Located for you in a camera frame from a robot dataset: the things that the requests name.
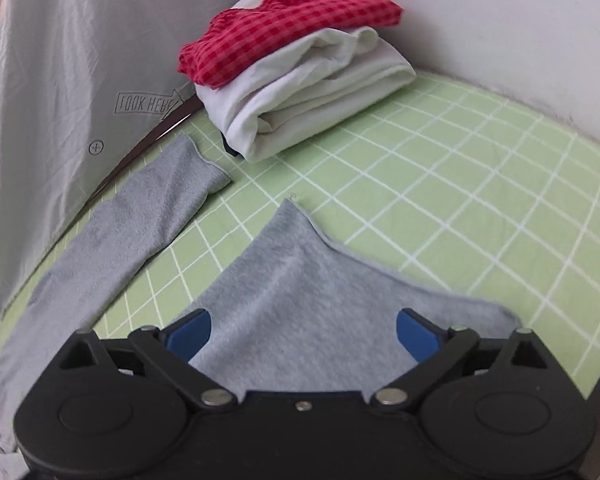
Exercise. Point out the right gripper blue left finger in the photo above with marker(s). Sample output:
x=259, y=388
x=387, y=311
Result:
x=188, y=335

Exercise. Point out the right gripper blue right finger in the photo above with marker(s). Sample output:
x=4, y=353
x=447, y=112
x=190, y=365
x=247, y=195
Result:
x=418, y=336

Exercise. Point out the grey sweatpants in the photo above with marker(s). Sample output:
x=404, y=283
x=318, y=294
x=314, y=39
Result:
x=295, y=311

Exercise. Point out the black folded garment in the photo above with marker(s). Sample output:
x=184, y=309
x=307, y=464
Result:
x=228, y=148

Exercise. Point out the folded white garment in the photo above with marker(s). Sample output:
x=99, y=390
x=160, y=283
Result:
x=304, y=88

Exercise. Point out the light grey carrot-print quilt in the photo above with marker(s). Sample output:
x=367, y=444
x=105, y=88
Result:
x=81, y=84

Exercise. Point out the red checkered garment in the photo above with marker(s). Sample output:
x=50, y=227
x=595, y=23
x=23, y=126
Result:
x=237, y=38

